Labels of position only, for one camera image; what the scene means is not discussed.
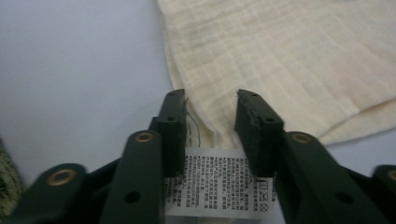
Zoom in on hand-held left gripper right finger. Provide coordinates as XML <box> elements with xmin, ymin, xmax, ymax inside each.
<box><xmin>234</xmin><ymin>89</ymin><xmax>390</xmax><ymax>224</ymax></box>

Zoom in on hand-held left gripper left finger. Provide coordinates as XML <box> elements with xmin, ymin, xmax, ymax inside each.
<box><xmin>99</xmin><ymin>89</ymin><xmax>189</xmax><ymax>224</ymax></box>

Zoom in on cream muslin cloth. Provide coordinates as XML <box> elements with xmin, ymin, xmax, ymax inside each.
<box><xmin>156</xmin><ymin>0</ymin><xmax>396</xmax><ymax>224</ymax></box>

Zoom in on green woven basket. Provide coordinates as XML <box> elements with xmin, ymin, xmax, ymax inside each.
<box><xmin>0</xmin><ymin>138</ymin><xmax>25</xmax><ymax>220</ymax></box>

